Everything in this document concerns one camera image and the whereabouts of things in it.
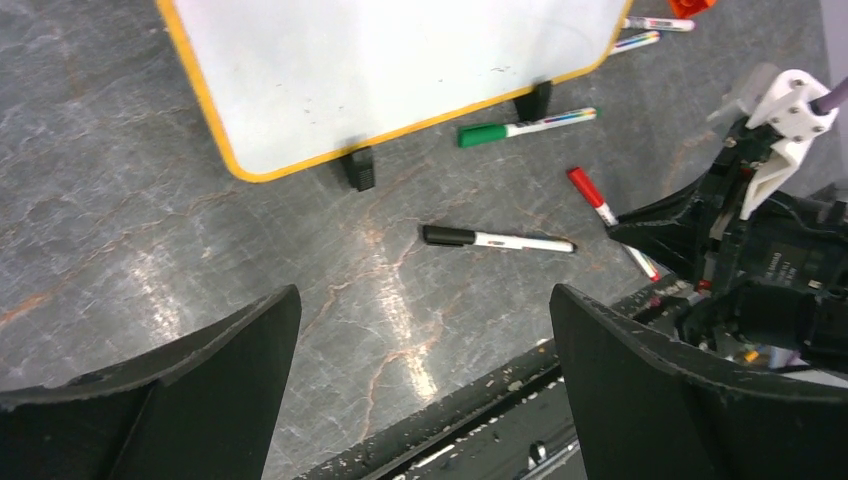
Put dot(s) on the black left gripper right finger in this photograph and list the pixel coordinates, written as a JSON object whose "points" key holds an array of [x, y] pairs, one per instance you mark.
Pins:
{"points": [[646, 406]]}

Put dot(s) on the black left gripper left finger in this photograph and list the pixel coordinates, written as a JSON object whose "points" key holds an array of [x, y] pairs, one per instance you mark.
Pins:
{"points": [[203, 406]]}

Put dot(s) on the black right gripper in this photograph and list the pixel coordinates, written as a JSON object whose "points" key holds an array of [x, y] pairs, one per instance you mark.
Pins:
{"points": [[778, 277]]}

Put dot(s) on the red capped marker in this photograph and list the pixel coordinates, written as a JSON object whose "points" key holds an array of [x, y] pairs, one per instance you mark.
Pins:
{"points": [[596, 200]]}

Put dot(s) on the yellow framed whiteboard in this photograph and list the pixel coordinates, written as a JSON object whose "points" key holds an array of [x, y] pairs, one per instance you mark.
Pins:
{"points": [[287, 85]]}

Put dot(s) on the blue capped marker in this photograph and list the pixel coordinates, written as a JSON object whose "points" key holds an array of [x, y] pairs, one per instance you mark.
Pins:
{"points": [[636, 41]]}

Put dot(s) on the purple capped marker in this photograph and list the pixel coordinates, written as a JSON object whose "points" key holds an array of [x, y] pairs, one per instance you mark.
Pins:
{"points": [[659, 24]]}

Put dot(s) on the green capped marker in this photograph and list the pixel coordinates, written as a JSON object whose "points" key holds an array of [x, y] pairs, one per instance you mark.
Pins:
{"points": [[475, 135]]}

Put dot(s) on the orange lego brick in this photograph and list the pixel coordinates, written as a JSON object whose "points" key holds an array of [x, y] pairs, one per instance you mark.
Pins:
{"points": [[686, 9]]}

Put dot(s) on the black capped marker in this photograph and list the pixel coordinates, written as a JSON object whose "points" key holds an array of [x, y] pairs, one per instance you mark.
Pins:
{"points": [[455, 237]]}

